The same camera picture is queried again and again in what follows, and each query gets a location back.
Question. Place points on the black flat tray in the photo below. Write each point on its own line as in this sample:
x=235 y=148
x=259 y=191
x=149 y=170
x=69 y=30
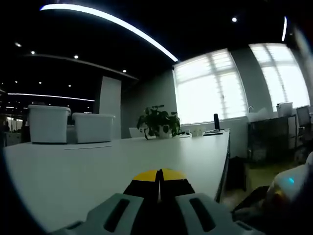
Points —
x=212 y=133

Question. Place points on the white container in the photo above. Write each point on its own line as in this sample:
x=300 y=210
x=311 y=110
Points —
x=284 y=110

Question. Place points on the white chair back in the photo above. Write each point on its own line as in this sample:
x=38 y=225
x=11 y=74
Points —
x=134 y=132

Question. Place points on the curved ceiling light strip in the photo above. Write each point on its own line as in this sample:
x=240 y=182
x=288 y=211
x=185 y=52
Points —
x=73 y=7

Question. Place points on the ceiling spotlights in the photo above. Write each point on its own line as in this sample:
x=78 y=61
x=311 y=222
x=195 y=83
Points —
x=76 y=56

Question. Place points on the bright window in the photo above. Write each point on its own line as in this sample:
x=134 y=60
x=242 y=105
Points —
x=207 y=90
x=281 y=80

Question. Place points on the tall white storage box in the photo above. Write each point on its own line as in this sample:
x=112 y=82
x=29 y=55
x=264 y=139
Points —
x=47 y=123

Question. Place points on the white plastic bag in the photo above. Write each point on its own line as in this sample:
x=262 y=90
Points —
x=260 y=115

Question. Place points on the black shelf unit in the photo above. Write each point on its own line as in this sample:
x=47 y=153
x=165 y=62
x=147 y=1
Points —
x=266 y=139

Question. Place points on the white square pillar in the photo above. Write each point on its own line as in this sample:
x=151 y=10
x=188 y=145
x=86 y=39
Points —
x=110 y=95

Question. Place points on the black bottle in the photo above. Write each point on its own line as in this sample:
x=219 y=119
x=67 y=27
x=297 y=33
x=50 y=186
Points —
x=216 y=122

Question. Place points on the green potted plant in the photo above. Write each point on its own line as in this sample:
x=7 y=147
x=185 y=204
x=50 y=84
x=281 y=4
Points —
x=156 y=120

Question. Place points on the low white storage box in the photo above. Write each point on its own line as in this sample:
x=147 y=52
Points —
x=93 y=127

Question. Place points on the grey monitor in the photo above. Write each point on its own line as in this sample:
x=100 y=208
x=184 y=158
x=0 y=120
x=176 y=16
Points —
x=303 y=116

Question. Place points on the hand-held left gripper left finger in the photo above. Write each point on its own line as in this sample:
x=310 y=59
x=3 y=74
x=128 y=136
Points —
x=97 y=215

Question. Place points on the white desk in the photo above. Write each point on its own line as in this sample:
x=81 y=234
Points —
x=73 y=176

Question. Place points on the black fixed fixture bracket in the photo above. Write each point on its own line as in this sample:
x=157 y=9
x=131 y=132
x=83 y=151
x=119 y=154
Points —
x=159 y=176

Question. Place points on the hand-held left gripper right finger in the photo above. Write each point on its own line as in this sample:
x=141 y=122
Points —
x=225 y=218

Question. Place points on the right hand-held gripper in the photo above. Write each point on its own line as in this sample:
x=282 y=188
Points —
x=300 y=178

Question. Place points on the small white box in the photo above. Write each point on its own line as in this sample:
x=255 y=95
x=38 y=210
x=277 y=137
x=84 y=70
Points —
x=196 y=132

